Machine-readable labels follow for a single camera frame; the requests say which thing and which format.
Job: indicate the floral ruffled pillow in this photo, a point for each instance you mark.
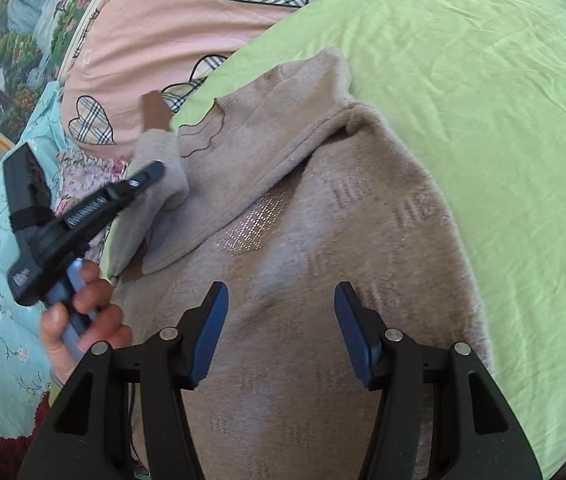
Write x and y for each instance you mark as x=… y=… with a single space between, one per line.
x=80 y=175

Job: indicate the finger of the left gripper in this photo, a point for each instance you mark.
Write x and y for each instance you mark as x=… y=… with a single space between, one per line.
x=143 y=179

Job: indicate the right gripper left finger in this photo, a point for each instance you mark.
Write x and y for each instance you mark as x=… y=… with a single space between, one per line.
x=87 y=432

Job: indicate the beige knit sweater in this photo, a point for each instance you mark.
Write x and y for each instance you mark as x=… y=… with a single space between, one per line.
x=287 y=187

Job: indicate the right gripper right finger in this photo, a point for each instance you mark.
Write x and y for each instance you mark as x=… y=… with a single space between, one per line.
x=440 y=414

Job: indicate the green bed sheet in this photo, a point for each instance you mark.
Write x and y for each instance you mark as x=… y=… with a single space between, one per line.
x=476 y=92

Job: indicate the person's left hand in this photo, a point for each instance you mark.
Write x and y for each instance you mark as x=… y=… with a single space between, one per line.
x=95 y=297

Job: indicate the pink heart pattern quilt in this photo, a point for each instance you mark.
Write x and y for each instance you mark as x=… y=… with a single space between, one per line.
x=128 y=48

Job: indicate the black camera box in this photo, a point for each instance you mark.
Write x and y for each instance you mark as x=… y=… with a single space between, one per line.
x=29 y=205

